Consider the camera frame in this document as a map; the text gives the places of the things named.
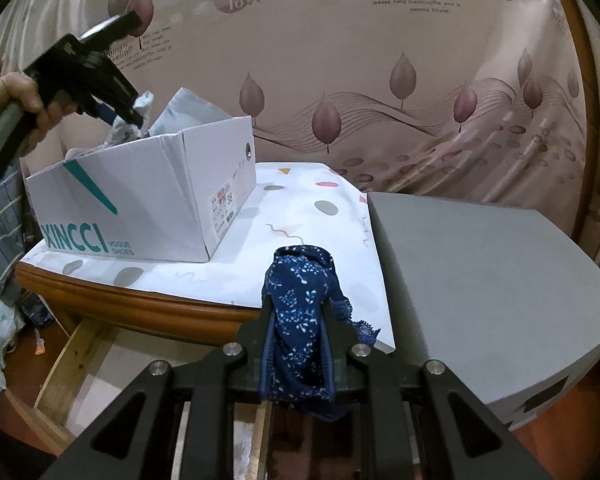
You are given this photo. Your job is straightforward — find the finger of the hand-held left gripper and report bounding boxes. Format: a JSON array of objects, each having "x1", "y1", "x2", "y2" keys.
[
  {"x1": 75, "y1": 91, "x2": 118, "y2": 125},
  {"x1": 102, "y1": 62, "x2": 146, "y2": 132}
]

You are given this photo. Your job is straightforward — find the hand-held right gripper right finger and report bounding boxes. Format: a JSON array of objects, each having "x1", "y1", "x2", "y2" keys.
[{"x1": 320, "y1": 292, "x2": 553, "y2": 480}]

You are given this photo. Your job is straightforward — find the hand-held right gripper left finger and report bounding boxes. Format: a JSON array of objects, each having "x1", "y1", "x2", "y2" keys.
[{"x1": 40, "y1": 300, "x2": 281, "y2": 480}]

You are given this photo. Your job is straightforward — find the navy floral underwear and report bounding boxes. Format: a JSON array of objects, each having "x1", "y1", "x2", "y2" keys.
[{"x1": 261, "y1": 244, "x2": 382, "y2": 423}]

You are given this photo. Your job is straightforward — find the white cardboard shoe box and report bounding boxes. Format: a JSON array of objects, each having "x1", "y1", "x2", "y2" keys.
[{"x1": 25, "y1": 115, "x2": 257, "y2": 263}]

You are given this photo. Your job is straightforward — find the person's left hand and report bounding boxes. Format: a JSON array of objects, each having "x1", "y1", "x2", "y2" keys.
[{"x1": 0, "y1": 71, "x2": 66, "y2": 158}]

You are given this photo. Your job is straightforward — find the wooden cabinet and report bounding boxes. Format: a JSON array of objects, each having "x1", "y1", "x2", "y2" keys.
[{"x1": 15, "y1": 262, "x2": 266, "y2": 346}]

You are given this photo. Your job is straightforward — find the white dotted cloth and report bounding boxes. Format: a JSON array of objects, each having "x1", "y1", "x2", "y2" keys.
[{"x1": 20, "y1": 161, "x2": 397, "y2": 353}]

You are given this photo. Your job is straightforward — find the grey box lid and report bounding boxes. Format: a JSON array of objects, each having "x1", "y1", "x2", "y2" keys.
[{"x1": 367, "y1": 191, "x2": 600, "y2": 431}]

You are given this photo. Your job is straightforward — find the plaid cloth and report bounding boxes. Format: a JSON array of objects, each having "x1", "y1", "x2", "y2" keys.
[{"x1": 0, "y1": 160, "x2": 36, "y2": 306}]

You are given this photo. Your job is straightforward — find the dark plastic bag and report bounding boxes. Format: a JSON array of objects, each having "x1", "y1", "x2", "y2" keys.
[{"x1": 20, "y1": 290, "x2": 51, "y2": 331}]

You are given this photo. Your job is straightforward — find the curved wooden frame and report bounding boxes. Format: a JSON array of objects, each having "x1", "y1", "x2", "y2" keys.
[{"x1": 537, "y1": 0, "x2": 600, "y2": 256}]

